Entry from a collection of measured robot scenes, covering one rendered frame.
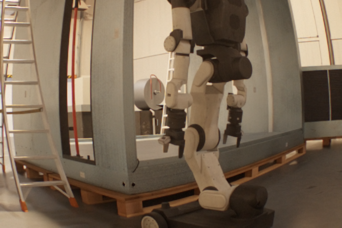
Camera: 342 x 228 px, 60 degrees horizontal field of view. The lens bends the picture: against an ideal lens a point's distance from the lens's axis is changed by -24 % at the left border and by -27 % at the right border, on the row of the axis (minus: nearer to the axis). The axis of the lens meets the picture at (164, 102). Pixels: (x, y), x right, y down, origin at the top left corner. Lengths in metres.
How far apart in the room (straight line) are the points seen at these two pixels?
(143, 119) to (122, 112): 6.24
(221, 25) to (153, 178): 1.40
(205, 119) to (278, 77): 3.87
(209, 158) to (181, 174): 1.05
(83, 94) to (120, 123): 5.29
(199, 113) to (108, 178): 1.12
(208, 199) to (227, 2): 1.00
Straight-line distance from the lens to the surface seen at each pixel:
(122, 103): 2.57
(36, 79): 3.17
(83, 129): 7.74
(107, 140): 2.73
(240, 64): 1.74
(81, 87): 7.89
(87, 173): 3.03
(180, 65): 1.74
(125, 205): 2.53
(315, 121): 6.41
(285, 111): 5.62
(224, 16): 1.79
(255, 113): 5.90
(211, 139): 1.94
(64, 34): 3.46
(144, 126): 8.82
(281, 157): 4.58
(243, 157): 3.74
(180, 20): 1.75
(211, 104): 1.91
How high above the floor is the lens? 0.73
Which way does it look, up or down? 2 degrees up
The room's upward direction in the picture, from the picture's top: 2 degrees counter-clockwise
